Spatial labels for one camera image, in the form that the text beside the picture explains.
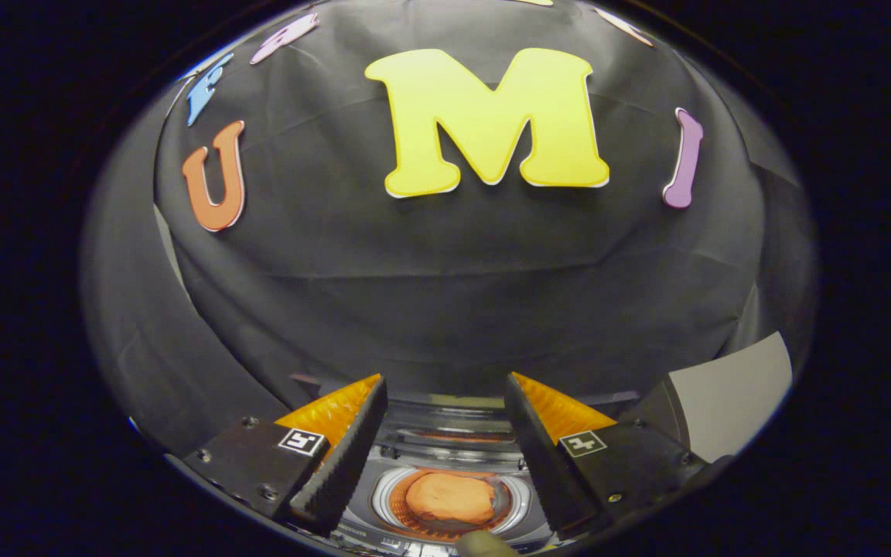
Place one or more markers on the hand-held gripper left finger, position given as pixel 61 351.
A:
pixel 345 456

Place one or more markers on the beige cabinet with dark top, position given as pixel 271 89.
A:
pixel 732 394

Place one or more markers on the orange shirt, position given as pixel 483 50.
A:
pixel 449 499

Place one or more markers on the black backdrop cloth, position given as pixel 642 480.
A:
pixel 790 255
pixel 453 271

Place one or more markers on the grey washing machine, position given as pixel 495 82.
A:
pixel 534 522

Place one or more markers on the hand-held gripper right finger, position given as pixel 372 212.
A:
pixel 542 464

